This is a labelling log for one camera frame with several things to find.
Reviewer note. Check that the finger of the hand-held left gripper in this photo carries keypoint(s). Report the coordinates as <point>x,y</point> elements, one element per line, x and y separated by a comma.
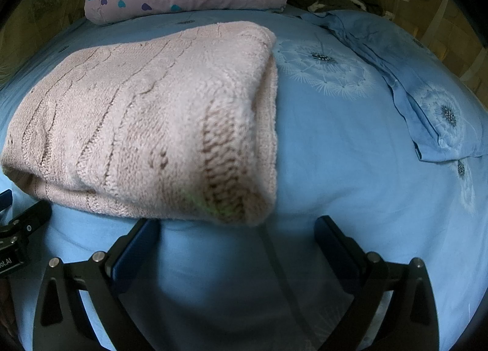
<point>32,217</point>
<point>3,202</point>

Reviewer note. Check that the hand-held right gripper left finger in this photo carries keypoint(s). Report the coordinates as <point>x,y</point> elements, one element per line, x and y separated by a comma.
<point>131,255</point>

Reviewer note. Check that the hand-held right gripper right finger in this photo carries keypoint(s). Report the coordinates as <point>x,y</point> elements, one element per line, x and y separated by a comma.
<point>335,255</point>

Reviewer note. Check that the pink knit cardigan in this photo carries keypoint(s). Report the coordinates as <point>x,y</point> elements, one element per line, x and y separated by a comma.
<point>133,118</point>

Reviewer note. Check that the crumpled blue printed cloth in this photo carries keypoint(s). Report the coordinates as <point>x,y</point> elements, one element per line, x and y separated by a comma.
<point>381,50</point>

